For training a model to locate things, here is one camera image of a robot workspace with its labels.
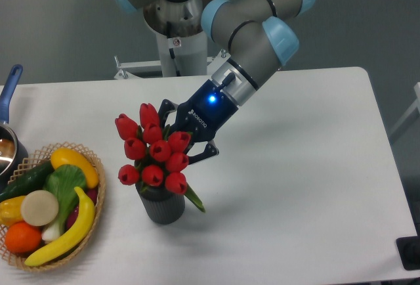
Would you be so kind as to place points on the dark red vegetable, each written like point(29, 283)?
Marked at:
point(92, 194)

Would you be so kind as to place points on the yellow bell pepper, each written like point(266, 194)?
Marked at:
point(10, 211)

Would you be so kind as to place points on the green bok choy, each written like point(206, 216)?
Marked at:
point(61, 184)

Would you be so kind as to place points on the beige round disc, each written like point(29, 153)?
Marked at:
point(39, 208)

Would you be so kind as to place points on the orange fruit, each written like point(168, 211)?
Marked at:
point(22, 238)

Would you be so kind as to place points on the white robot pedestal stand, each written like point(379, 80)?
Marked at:
point(178, 57)

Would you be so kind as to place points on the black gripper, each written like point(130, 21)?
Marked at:
point(203, 114)

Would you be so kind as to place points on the green cucumber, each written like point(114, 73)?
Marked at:
point(32, 180)

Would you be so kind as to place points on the black device at table edge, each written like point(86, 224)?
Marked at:
point(408, 249)

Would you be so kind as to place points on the dark grey ribbed vase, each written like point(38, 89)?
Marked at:
point(162, 206)

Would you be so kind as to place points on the yellow squash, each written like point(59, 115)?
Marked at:
point(67, 156)

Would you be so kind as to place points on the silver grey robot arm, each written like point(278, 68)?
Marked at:
point(255, 35)

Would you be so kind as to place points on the yellow banana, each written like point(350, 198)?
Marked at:
point(70, 238)

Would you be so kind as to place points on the red tulip bouquet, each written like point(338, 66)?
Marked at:
point(159, 157)

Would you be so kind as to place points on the white frame at right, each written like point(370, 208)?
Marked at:
point(407, 119)

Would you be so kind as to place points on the blue handled saucepan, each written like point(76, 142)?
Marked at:
point(12, 150)

